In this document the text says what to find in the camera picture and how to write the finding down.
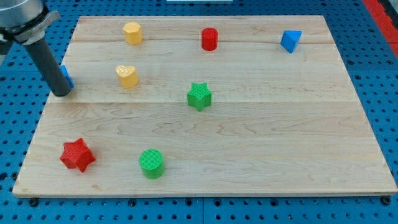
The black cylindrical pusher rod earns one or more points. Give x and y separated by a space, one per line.
48 66

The blue cube block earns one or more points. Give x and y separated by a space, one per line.
67 76

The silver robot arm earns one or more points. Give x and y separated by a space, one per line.
25 22

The yellow hexagon block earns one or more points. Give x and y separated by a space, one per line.
133 33

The yellow heart block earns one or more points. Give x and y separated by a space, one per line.
127 76

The red star block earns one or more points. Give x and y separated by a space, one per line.
77 155

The light wooden board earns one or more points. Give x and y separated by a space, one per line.
279 124

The green cylinder block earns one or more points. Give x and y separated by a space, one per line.
152 164

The green star block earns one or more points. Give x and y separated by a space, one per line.
199 96

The red cylinder block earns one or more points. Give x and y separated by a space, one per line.
209 39

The blue triangular prism block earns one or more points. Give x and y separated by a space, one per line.
290 40

